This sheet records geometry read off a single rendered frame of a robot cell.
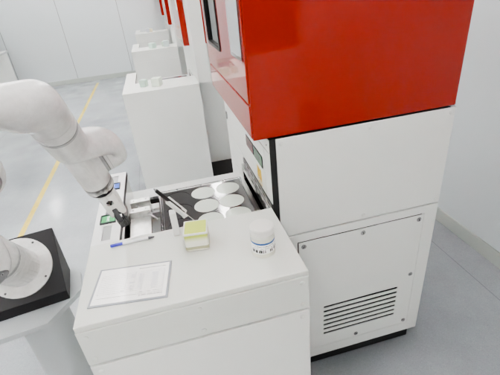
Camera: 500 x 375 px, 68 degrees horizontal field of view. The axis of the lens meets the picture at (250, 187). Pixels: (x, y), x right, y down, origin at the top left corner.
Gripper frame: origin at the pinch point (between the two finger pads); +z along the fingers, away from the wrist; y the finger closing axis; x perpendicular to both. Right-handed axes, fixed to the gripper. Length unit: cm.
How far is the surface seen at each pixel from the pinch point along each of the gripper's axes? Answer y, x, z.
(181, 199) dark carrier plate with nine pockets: 14.1, -21.7, 25.5
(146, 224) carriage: 8.6, -4.6, 21.6
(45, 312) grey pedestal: -10.7, 34.3, 11.9
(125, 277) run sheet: -23.4, 6.0, -2.1
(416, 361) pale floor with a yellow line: -80, -82, 104
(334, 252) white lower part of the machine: -35, -63, 40
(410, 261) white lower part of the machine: -51, -94, 59
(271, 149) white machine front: -12, -52, -8
